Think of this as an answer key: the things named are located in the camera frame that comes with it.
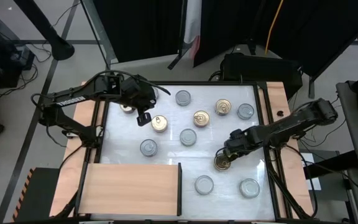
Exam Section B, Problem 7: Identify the black computer case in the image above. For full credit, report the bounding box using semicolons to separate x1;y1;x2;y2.
0;17;36;90

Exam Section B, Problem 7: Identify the white cloth with pink trim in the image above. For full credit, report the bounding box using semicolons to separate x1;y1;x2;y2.
183;0;202;60

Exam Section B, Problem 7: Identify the green Bumble Bee tuna can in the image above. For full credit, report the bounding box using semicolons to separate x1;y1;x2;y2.
239;177;261;199
175;90;192;107
179;128;198;147
139;138;158;157

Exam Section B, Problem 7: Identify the yellow cable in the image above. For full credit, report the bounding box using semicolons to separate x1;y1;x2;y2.
264;0;285;56

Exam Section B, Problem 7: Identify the black equipment case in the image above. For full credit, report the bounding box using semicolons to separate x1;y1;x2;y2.
221;52;304;100

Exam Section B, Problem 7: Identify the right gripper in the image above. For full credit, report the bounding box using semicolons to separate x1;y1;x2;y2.
223;127;262;162

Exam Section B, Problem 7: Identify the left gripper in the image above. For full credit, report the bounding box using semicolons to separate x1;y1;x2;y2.
121;77;158;127

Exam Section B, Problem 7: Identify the black curtain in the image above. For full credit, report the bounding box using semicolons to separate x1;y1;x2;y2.
253;0;358;78
92;0;188;63
193;0;260;68

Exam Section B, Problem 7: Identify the black platform with hazard stripes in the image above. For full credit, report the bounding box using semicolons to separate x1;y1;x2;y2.
11;167;60;223

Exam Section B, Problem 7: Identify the black pole with round base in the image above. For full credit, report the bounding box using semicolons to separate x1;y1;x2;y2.
12;0;76;62

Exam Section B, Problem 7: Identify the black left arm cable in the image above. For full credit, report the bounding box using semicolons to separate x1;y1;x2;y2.
93;70;172;96

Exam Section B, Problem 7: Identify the tall red label can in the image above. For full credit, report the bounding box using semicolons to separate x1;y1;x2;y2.
194;175;215;196

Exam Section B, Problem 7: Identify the teal label tuna can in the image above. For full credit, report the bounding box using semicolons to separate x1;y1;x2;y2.
237;103;255;121

